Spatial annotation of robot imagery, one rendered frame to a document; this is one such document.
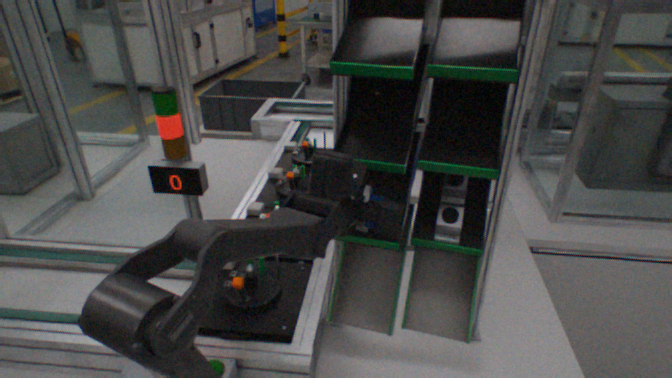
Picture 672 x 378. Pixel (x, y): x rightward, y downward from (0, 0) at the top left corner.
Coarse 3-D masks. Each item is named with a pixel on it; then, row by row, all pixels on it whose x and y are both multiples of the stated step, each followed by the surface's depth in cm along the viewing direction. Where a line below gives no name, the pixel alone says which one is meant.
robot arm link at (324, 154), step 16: (320, 160) 59; (336, 160) 60; (320, 176) 60; (336, 176) 60; (304, 192) 62; (320, 192) 60; (336, 192) 61; (304, 208) 61; (320, 208) 59; (336, 208) 59; (336, 224) 60; (320, 240) 56
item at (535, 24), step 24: (336, 0) 74; (336, 24) 76; (528, 24) 73; (528, 48) 74; (528, 72) 76; (336, 96) 82; (336, 120) 84; (504, 144) 83; (504, 168) 85; (504, 192) 87; (336, 240) 98; (336, 264) 101; (480, 264) 97; (480, 288) 99; (480, 312) 103; (480, 336) 106
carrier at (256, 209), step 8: (248, 208) 134; (256, 208) 133; (264, 208) 137; (248, 216) 133; (256, 216) 133; (264, 216) 127; (272, 256) 116; (280, 256) 116; (288, 256) 116; (312, 264) 115
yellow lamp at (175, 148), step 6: (162, 138) 99; (174, 138) 99; (180, 138) 99; (162, 144) 99; (168, 144) 99; (174, 144) 99; (180, 144) 100; (168, 150) 99; (174, 150) 99; (180, 150) 100; (168, 156) 100; (174, 156) 100; (180, 156) 101
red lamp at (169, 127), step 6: (162, 120) 96; (168, 120) 96; (174, 120) 97; (180, 120) 99; (162, 126) 97; (168, 126) 97; (174, 126) 97; (180, 126) 99; (162, 132) 98; (168, 132) 97; (174, 132) 98; (180, 132) 99; (168, 138) 98
